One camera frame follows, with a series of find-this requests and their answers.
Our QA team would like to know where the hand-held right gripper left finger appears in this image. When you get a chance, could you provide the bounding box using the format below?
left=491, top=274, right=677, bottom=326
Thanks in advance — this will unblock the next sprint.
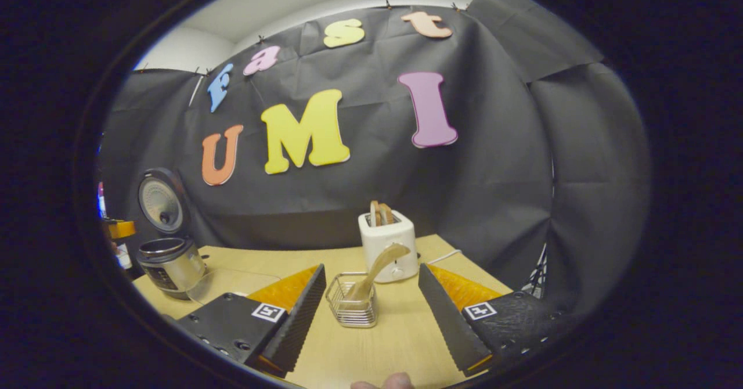
left=174, top=263, right=327, bottom=378

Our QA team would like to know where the white toaster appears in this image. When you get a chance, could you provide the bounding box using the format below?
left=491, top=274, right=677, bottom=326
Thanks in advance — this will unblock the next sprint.
left=358, top=209, right=419, bottom=283

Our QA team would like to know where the white toaster cable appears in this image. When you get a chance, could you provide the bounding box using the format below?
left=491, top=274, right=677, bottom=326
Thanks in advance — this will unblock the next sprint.
left=425, top=249, right=462, bottom=265

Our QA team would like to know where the wire chopstick holder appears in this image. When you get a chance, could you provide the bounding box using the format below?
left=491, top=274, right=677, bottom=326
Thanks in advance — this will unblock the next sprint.
left=325, top=272, right=378, bottom=328

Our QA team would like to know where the wooden spoon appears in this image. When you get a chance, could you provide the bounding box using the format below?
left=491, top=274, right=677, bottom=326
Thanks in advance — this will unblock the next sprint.
left=345, top=243, right=411, bottom=302

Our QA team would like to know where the silver black rice cooker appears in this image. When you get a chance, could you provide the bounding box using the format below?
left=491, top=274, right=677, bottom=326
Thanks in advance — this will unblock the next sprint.
left=136, top=167, right=208, bottom=301

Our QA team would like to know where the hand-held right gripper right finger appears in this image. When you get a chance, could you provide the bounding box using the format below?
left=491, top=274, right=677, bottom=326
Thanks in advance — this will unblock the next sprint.
left=418, top=263, right=581, bottom=378

